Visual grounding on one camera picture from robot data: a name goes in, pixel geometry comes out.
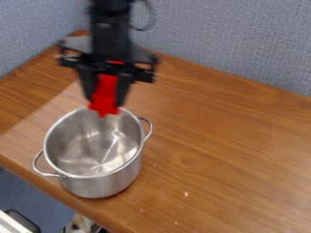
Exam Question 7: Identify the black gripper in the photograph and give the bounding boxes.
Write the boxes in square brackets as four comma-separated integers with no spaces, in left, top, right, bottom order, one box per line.
[58,23,157,106]

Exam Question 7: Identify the red ridged block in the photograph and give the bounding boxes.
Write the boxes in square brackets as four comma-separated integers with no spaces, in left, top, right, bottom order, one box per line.
[88,73,121,117]

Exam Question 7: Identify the stainless steel pot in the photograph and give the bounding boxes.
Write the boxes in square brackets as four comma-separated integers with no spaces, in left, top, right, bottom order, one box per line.
[33,106,153,198]

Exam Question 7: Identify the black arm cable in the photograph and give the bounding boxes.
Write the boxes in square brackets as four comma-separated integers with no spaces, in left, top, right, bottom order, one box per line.
[128,0,156,32]

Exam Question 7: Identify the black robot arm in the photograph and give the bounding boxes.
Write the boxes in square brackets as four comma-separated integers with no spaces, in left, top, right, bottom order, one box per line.
[58,0,157,108]

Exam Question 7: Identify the white object under table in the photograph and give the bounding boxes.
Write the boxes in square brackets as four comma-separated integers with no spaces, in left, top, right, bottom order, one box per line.
[61,214,101,233]

